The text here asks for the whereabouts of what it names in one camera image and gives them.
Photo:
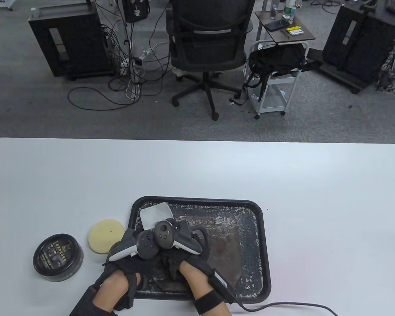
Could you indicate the black white controller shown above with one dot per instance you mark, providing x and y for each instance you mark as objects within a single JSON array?
[
  {"x": 164, "y": 233},
  {"x": 146, "y": 245}
]

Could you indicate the grey polishing cloth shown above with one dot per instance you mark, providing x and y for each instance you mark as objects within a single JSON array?
[{"x": 154, "y": 214}]

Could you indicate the black backpack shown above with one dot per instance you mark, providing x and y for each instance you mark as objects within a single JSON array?
[{"x": 276, "y": 59}]

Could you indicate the yellow box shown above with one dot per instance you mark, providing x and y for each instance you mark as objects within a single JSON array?
[{"x": 295, "y": 31}]

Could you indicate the yellow round sponge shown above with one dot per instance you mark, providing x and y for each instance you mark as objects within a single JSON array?
[{"x": 103, "y": 235}]

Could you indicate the person's right hand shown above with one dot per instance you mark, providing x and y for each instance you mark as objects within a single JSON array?
[{"x": 200, "y": 263}]

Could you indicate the white desk leg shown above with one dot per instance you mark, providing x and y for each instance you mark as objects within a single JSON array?
[{"x": 126, "y": 33}]

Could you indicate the black hanging bag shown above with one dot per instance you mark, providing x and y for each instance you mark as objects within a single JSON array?
[{"x": 136, "y": 11}]

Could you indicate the white power strip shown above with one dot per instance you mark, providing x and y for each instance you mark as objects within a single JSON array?
[
  {"x": 133, "y": 90},
  {"x": 147, "y": 53}
]

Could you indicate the brown leather bag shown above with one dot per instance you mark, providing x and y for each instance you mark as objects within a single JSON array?
[{"x": 227, "y": 250}]

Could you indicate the white rolling cart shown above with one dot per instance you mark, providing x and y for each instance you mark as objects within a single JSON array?
[{"x": 273, "y": 98}]

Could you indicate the black plastic tray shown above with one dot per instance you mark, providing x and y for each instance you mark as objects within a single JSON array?
[{"x": 250, "y": 230}]

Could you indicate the black leather care cream tin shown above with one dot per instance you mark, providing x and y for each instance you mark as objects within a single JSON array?
[{"x": 57, "y": 256}]

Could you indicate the person's left hand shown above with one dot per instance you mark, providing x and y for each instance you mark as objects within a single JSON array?
[{"x": 128, "y": 265}]

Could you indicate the left black white controller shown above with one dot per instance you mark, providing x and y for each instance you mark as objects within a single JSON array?
[{"x": 146, "y": 245}]

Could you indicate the green label bottle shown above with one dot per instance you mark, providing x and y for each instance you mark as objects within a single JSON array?
[{"x": 289, "y": 13}]

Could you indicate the black computer tower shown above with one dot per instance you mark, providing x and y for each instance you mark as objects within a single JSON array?
[
  {"x": 358, "y": 49},
  {"x": 75, "y": 42}
]

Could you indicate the person's right forearm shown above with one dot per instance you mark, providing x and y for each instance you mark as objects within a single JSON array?
[{"x": 194, "y": 279}]

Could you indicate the white trolley base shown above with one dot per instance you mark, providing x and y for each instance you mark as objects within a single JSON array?
[{"x": 1, "y": 3}]

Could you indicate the right black white controller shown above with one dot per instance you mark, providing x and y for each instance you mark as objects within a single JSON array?
[{"x": 164, "y": 233}]

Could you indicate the black forearm sensor box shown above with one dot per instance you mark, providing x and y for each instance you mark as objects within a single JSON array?
[{"x": 222, "y": 284}]

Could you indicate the black tablet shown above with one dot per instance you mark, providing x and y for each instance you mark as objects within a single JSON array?
[{"x": 276, "y": 25}]

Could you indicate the black office chair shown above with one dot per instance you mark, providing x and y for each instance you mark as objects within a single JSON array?
[{"x": 207, "y": 49}]

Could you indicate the person's left forearm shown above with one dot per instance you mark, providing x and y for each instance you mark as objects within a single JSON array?
[{"x": 112, "y": 289}]

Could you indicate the small brown side table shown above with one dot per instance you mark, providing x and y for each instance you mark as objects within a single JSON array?
[{"x": 299, "y": 38}]

